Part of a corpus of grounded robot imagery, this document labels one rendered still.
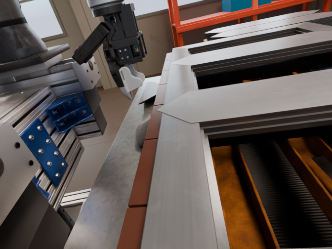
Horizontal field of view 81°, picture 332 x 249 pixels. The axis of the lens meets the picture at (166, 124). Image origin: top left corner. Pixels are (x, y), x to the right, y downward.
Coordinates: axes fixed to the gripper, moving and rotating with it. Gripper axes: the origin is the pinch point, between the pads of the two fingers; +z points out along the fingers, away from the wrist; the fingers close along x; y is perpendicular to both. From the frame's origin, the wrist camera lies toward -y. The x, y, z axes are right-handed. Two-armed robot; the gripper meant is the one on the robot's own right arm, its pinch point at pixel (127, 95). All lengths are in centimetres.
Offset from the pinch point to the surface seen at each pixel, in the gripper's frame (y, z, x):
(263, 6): 127, 12, 272
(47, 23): -198, -28, 294
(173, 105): 11.3, 5.1, 0.2
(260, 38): 56, 7, 68
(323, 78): 49.5, 5.2, 2.8
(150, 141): 5.7, 8.1, -10.5
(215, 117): 21.2, 5.2, -8.7
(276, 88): 38.0, 5.2, 1.5
